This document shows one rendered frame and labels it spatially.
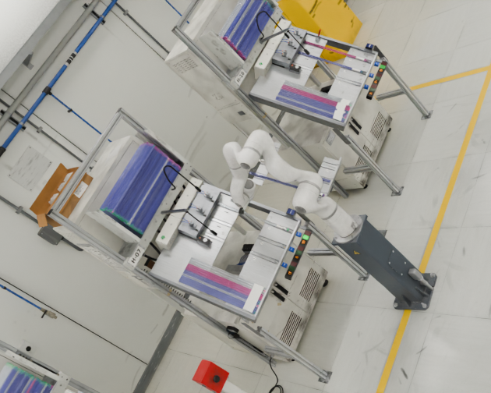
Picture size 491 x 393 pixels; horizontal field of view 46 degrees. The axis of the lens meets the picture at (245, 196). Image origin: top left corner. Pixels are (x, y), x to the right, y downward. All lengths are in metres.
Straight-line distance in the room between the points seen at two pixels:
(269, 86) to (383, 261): 1.54
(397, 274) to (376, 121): 1.64
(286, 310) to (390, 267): 0.87
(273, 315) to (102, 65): 2.65
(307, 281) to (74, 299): 1.95
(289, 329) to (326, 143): 1.36
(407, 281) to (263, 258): 0.85
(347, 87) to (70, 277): 2.64
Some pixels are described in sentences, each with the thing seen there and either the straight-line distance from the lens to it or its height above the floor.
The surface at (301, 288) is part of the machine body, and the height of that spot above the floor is 0.24.
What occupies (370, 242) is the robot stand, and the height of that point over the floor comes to 0.59.
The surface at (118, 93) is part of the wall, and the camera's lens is 5.22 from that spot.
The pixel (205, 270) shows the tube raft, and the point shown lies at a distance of 3.49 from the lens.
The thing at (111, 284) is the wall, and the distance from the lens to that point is 5.04.
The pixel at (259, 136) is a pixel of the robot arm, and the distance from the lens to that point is 2.89.
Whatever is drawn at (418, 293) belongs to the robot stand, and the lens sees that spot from 3.61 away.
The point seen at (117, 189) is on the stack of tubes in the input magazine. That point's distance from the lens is 3.44.
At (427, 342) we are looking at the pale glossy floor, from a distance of 3.52.
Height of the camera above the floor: 2.68
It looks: 28 degrees down
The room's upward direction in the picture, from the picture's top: 49 degrees counter-clockwise
